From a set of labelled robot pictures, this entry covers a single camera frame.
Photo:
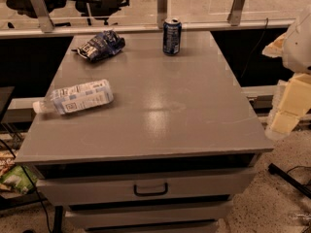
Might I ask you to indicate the black drawer handle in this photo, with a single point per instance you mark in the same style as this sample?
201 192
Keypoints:
147 191

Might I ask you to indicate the right metal railing bracket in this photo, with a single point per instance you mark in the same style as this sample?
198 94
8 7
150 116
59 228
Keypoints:
235 14

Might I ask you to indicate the blue soda can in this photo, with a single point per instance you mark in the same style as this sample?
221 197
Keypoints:
172 29

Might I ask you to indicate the left metal railing bracket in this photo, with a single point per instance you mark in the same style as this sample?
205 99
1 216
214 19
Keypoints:
41 12

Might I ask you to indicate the green snack bag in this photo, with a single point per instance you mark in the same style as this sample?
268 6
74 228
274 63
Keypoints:
20 178

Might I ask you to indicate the crumpled blue chip bag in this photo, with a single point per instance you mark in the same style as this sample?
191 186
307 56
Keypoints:
103 45

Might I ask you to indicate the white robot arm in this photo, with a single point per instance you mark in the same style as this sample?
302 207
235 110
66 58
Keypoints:
296 57

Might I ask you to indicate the grey horizontal railing bar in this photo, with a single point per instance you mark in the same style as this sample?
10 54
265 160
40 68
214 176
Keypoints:
186 26

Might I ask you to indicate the grey drawer cabinet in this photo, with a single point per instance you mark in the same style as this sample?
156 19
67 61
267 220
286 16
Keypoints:
181 120

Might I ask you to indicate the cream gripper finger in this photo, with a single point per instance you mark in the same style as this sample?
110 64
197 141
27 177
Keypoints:
275 48
291 103

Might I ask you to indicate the black stand leg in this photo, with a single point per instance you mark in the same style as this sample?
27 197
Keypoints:
274 170

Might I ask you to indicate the blue label plastic water bottle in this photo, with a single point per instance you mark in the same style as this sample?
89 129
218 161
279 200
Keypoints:
79 97

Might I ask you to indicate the metal railing bracket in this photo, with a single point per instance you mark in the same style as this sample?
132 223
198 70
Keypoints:
161 12
235 14
41 12

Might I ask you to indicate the middle metal railing bracket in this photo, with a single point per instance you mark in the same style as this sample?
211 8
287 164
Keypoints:
161 12

